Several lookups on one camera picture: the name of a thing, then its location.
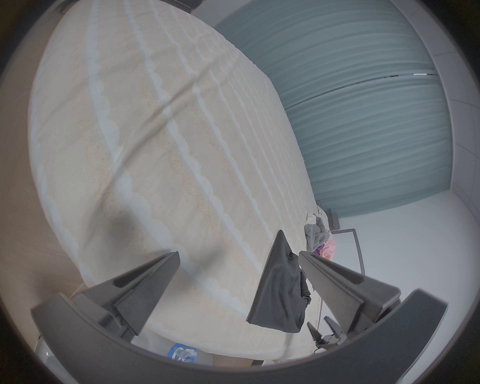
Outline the pink garment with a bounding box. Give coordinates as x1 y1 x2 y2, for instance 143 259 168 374
320 230 336 261

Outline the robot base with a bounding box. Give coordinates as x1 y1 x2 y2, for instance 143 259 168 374
34 330 263 372

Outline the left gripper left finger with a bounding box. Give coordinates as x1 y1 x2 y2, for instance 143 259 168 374
78 251 181 337

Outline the black T-shirt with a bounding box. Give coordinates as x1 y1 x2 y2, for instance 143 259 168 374
246 229 312 334

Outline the blue-green curtain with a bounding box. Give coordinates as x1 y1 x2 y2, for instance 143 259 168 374
214 0 454 218

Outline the white printed pillow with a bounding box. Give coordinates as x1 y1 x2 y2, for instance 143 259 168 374
305 205 325 227

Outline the bed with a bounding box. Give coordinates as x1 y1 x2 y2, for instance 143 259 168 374
28 0 366 364

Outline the black chest of drawers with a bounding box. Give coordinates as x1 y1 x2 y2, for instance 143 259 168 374
165 0 204 10

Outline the grey garment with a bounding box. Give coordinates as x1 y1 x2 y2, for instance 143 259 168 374
303 217 331 253

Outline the grey bedside table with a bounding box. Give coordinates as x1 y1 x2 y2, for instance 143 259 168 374
318 202 341 230

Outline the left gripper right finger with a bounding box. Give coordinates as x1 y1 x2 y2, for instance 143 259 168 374
299 252 402 335

